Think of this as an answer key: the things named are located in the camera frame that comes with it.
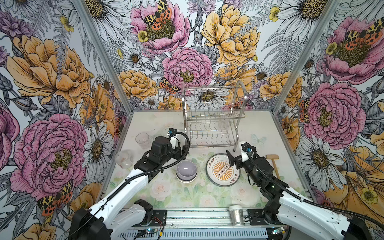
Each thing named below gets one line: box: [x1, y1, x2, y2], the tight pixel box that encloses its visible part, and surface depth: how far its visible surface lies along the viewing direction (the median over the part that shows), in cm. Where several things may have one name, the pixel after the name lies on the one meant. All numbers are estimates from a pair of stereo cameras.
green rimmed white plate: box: [208, 177, 240, 187], surface depth 85 cm
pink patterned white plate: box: [205, 153, 241, 188], surface depth 89 cm
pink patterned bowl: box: [176, 175, 197, 184], surface depth 81 cm
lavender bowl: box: [176, 160, 198, 181], surface depth 83 cm
